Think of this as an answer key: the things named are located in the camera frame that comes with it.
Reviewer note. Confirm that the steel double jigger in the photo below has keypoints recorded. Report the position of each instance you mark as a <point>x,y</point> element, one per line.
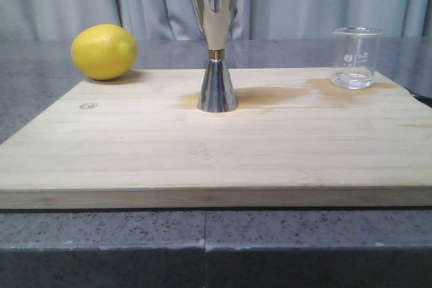
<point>214,19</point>

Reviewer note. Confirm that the clear glass beaker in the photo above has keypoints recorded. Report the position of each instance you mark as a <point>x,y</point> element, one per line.
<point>355,56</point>

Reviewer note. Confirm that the wooden cutting board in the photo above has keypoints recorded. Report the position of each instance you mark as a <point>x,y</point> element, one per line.
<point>294,140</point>

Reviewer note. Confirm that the yellow lemon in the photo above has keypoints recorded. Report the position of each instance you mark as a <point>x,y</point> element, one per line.
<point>104,52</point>

